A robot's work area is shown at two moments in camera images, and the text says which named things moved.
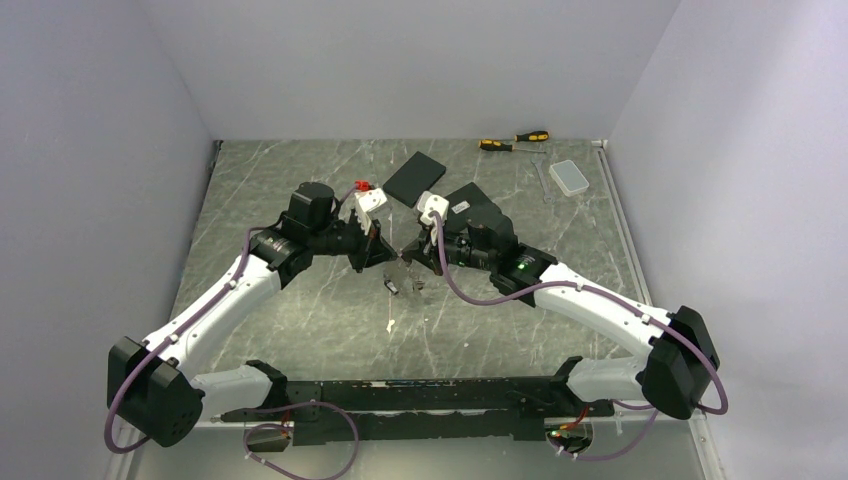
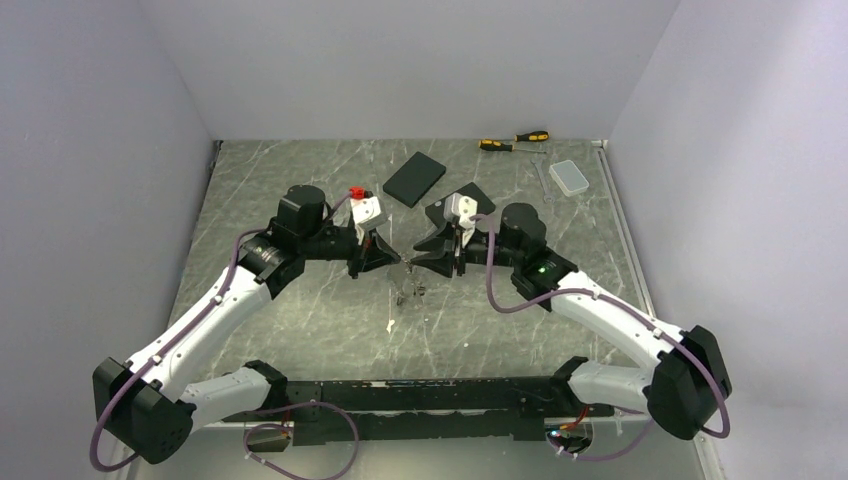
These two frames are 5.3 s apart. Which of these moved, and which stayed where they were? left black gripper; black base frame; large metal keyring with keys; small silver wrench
Moved: large metal keyring with keys
Stayed: left black gripper; small silver wrench; black base frame
